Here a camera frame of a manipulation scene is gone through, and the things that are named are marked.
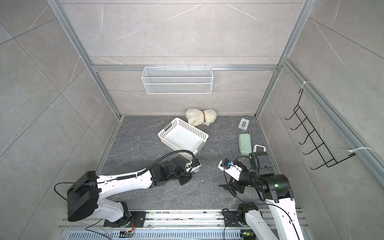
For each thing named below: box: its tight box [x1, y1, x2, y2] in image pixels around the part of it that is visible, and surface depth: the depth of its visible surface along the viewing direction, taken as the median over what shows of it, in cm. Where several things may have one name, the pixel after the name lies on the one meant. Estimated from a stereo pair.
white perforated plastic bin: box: [158, 117, 209, 161], surface depth 108 cm
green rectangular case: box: [238, 133, 252, 157], surface depth 102 cm
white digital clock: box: [252, 144, 267, 153], surface depth 98 cm
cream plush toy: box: [185, 107, 217, 127], surface depth 111 cm
